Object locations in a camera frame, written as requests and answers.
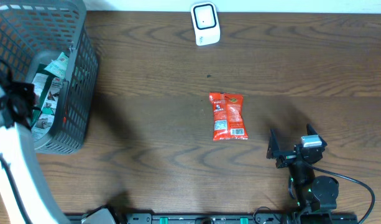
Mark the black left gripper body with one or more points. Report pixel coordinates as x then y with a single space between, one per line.
20 91

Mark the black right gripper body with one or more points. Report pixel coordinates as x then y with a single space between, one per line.
286 157

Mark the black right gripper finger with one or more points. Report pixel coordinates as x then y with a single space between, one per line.
310 130
273 150

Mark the green 3M gloves package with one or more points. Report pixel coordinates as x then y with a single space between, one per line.
47 90

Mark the large orange snack bag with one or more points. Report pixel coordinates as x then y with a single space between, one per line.
227 114

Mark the light green wipes pack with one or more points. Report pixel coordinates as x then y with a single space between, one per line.
58 67

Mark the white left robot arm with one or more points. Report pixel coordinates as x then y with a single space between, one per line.
23 188

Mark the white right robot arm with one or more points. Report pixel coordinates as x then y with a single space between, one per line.
316 195

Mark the white barcode scanner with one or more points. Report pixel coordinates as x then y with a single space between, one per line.
205 23

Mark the grey plastic mesh basket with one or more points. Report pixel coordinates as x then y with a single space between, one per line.
34 32

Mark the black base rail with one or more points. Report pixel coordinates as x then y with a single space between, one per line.
140 218

